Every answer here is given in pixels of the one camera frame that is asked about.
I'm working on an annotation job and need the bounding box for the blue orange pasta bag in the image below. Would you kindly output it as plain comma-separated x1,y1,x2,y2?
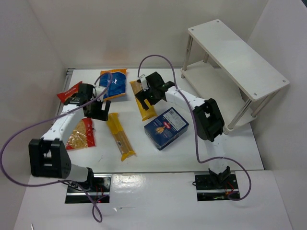
94,69,127,100

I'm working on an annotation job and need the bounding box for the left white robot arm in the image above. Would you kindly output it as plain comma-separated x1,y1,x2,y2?
28,83,111,190

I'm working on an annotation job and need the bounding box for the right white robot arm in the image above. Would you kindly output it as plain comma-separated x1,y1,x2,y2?
135,72,231,188

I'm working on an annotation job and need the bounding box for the dark blue pasta box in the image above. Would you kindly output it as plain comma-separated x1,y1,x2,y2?
144,107,189,150

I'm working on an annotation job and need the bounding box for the white two-tier shelf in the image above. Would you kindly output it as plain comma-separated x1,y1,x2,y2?
181,19,289,130

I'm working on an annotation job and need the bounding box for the yellow spaghetti pack right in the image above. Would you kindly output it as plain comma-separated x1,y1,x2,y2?
130,80,157,121

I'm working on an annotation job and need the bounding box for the yellow spaghetti pack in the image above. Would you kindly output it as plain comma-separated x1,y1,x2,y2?
130,80,157,121
106,113,136,161

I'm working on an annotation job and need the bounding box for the red macaroni bag lower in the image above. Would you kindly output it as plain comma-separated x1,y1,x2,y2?
66,118,95,150

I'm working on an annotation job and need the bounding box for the red macaroni bag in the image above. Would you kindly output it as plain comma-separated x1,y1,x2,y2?
66,118,95,150
57,81,82,104

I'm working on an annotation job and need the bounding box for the red macaroni bag upper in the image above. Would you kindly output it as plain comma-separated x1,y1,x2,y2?
57,81,82,104

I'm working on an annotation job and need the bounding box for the yellow spaghetti pack left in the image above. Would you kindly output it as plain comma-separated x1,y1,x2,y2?
106,113,136,161

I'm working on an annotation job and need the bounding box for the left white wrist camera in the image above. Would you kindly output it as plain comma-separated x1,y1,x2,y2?
93,86,107,102

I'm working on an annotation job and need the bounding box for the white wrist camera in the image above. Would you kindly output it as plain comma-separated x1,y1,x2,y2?
137,74,149,91
93,86,107,102

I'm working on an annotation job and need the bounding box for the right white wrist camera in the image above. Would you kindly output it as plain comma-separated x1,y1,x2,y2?
137,74,149,91

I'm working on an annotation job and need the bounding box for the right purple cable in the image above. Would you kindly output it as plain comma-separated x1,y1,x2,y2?
138,55,252,201

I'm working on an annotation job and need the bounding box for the purple cable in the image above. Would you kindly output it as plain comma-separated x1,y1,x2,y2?
0,71,113,222
138,55,252,201

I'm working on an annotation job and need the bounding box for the aluminium rail left edge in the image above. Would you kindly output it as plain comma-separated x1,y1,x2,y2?
55,68,75,116

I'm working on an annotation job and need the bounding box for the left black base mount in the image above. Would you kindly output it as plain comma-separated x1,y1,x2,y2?
65,173,112,204

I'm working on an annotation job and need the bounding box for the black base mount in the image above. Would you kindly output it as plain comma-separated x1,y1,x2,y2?
192,172,240,201
65,173,112,204

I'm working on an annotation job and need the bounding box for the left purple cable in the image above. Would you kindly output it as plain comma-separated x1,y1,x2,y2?
0,71,113,222

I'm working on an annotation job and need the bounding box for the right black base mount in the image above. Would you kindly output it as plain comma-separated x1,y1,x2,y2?
192,172,240,201

